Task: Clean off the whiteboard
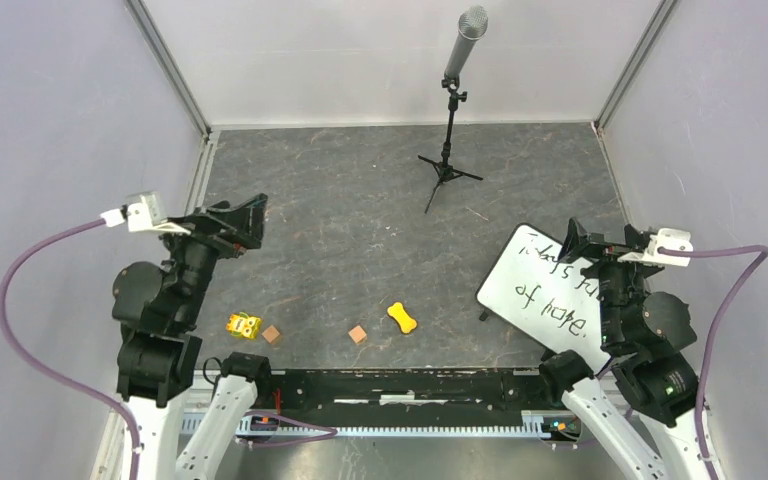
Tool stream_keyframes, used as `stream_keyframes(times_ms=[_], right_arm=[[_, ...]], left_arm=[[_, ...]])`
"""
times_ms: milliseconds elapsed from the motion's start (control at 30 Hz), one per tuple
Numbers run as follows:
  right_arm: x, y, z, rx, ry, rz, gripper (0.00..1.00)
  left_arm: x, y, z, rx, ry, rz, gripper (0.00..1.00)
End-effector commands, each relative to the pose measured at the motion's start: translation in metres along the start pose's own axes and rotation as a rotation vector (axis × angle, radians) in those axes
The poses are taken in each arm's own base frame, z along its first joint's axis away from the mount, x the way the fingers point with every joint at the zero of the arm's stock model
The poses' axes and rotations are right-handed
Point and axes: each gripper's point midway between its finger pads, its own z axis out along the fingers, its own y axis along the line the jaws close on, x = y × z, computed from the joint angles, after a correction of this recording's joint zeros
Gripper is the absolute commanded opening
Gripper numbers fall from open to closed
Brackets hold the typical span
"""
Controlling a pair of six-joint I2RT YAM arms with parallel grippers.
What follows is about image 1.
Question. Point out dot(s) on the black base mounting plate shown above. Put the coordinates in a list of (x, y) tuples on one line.
[(427, 397)]

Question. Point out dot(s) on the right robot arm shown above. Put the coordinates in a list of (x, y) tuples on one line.
[(643, 334)]

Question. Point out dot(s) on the yellow bone-shaped eraser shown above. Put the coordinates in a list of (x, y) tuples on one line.
[(406, 323)]

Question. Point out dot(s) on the slotted grey cable duct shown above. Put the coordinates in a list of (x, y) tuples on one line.
[(529, 426)]

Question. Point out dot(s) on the black microphone tripod stand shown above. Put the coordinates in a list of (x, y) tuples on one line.
[(444, 170)]

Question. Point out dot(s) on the right wooden cube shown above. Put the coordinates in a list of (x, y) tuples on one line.
[(358, 335)]

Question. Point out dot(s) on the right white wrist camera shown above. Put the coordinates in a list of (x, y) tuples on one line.
[(665, 247)]

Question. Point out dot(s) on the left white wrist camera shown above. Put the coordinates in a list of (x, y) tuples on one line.
[(143, 213)]

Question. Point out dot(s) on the yellow toy car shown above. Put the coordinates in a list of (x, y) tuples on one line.
[(243, 325)]

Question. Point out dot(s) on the white whiteboard black frame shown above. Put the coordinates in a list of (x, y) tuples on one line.
[(549, 301)]

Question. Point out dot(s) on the grey microphone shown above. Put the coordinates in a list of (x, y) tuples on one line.
[(471, 27)]

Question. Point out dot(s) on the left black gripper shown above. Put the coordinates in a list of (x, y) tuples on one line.
[(242, 229)]

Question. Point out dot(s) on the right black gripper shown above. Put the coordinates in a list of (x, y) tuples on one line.
[(594, 244)]

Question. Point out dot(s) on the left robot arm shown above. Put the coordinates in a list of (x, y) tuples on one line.
[(157, 307)]

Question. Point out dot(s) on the wooden cube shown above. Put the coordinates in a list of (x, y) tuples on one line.
[(358, 335), (271, 335)]

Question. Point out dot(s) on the left wooden cube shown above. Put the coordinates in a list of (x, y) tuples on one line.
[(271, 335)]

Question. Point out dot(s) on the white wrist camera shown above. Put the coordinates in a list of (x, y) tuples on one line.
[(665, 247), (143, 213)]

